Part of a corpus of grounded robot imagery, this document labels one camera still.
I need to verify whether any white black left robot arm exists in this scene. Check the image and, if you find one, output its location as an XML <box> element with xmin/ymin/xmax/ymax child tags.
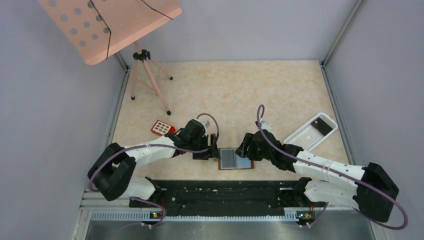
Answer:
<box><xmin>87</xmin><ymin>119</ymin><xmax>220</xmax><ymax>203</ymax></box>

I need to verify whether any white plastic basket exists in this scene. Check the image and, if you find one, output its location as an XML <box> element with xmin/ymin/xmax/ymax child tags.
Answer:
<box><xmin>283</xmin><ymin>112</ymin><xmax>339</xmax><ymax>151</ymax></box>

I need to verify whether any pink music stand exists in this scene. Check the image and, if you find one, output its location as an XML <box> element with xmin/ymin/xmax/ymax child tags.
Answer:
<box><xmin>39</xmin><ymin>0</ymin><xmax>182</xmax><ymax>115</ymax></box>

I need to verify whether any black credit card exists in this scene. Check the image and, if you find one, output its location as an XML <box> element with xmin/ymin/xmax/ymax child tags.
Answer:
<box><xmin>310</xmin><ymin>117</ymin><xmax>334</xmax><ymax>136</ymax></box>

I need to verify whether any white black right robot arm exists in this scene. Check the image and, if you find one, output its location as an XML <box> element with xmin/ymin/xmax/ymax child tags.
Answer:
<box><xmin>235</xmin><ymin>130</ymin><xmax>399</xmax><ymax>223</ymax></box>

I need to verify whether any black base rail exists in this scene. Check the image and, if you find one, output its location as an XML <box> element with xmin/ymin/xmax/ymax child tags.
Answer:
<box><xmin>128</xmin><ymin>180</ymin><xmax>325</xmax><ymax>217</ymax></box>

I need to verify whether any aluminium frame rail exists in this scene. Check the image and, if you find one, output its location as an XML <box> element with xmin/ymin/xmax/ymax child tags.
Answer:
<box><xmin>320</xmin><ymin>0</ymin><xmax>369</xmax><ymax>67</ymax></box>

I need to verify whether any red block with white grid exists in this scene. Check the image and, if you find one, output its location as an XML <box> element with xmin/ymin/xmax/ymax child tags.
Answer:
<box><xmin>150</xmin><ymin>120</ymin><xmax>176</xmax><ymax>136</ymax></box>

